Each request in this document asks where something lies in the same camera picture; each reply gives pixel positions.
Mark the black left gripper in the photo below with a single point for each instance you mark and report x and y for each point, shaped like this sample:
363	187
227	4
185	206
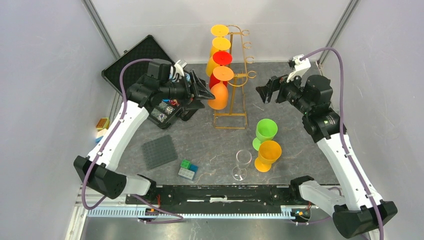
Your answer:
201	91

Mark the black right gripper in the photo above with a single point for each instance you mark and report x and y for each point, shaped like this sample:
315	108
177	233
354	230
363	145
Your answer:
274	84

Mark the orange plastic wine glass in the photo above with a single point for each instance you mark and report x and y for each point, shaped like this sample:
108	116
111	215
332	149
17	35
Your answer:
219	79

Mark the red plastic wine glass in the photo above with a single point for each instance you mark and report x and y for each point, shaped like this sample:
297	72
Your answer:
220	58

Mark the yellow plastic wine glass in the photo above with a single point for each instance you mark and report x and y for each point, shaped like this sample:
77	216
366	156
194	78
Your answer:
219	30
210	65
268	153

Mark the clear wine glass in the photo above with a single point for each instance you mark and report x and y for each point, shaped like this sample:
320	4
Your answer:
243	159

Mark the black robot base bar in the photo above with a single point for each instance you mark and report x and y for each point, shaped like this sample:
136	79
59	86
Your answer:
224	199

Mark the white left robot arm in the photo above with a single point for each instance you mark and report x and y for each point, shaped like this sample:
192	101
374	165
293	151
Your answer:
97	170

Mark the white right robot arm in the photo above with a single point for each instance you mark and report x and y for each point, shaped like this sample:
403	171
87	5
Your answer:
361	208

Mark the green plastic wine glass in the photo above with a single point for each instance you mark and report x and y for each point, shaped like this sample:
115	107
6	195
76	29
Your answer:
266	129

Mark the black poker chip case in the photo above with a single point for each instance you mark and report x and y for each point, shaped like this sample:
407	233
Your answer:
168	111

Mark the grey building baseplate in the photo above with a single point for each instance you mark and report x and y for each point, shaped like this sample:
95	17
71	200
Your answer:
159	152

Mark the green grey blue bricks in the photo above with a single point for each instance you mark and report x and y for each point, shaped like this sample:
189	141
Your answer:
187	170

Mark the yellow orange toy brick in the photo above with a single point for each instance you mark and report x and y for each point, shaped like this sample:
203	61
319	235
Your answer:
103	123

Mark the white blue toy brick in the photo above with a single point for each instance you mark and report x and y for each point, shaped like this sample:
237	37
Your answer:
100	135

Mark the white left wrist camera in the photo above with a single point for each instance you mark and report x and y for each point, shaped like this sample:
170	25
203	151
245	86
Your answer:
177	70

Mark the gold wire wine glass rack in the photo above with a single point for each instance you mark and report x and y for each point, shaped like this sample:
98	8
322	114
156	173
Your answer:
239	80

